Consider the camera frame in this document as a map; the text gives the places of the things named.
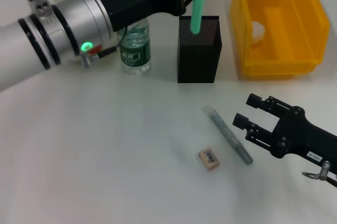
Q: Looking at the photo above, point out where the green pen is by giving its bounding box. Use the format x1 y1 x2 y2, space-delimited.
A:
190 0 208 35

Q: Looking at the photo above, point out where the white paper ball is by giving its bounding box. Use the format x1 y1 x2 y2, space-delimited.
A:
251 21 266 47

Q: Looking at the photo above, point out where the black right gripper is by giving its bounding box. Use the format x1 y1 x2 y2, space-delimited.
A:
232 93 337 175

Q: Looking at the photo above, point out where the grey pen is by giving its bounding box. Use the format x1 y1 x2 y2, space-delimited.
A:
202 105 254 166

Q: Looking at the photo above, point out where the green label water bottle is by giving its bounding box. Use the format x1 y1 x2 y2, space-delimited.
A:
117 18 153 76

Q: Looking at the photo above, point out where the right arm connector cable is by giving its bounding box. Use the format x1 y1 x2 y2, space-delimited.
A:
302 160 337 187

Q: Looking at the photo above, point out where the yellow plastic storage bin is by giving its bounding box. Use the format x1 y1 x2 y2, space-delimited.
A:
230 0 331 77

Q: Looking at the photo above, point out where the beige eraser with barcode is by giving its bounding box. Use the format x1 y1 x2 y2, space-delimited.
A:
197 147 221 171

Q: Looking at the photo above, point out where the left arm connector cable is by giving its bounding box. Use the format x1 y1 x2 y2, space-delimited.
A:
80 24 132 69

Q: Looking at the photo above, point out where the black mesh pen holder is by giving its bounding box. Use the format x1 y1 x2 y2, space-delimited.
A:
176 15 223 84

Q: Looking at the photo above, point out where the arm connector cable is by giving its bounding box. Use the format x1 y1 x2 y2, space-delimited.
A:
302 160 337 187
80 24 132 69

